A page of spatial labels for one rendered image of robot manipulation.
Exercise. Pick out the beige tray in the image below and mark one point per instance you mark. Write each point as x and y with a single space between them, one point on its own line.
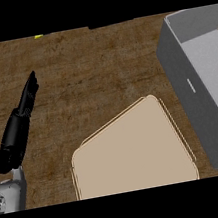
131 147

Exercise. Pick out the black appliance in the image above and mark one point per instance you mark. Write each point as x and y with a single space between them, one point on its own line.
110 23

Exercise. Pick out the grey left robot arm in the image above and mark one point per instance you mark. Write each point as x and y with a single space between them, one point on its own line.
9 194

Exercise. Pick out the yellow object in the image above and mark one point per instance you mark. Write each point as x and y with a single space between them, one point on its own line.
38 36

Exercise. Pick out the grey open box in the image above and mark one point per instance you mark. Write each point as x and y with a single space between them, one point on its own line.
206 90

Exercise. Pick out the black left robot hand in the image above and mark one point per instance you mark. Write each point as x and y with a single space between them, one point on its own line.
15 134

